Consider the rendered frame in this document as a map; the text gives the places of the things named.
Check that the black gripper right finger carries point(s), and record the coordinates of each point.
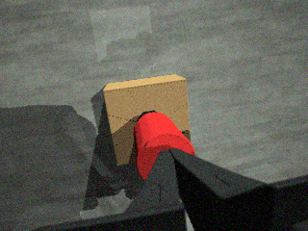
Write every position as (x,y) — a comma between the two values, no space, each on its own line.
(218,199)

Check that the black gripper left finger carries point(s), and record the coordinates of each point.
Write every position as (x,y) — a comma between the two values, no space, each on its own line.
(156,207)

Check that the tan wooden block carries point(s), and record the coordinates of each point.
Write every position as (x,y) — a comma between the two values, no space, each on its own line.
(127,101)

